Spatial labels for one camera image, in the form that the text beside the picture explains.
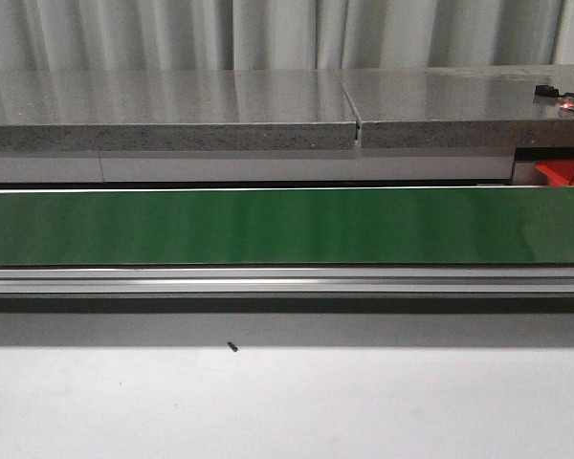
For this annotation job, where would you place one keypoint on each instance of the grey stone counter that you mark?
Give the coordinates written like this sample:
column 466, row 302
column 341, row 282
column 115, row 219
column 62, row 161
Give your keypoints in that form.
column 283, row 109

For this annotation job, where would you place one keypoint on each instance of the green conveyor belt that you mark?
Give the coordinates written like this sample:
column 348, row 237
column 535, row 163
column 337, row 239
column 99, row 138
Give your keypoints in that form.
column 444, row 225

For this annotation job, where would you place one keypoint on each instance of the red plastic bin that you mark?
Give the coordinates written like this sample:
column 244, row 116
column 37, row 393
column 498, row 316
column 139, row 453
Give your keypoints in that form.
column 557, row 172

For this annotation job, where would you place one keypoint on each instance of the black sensor box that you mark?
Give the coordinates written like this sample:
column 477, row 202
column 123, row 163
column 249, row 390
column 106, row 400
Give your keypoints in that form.
column 547, row 91

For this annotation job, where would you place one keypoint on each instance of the white curtain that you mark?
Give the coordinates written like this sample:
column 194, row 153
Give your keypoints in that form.
column 184, row 35

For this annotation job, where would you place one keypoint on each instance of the aluminium conveyor frame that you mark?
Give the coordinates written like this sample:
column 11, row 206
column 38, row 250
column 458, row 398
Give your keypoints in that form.
column 292, row 282

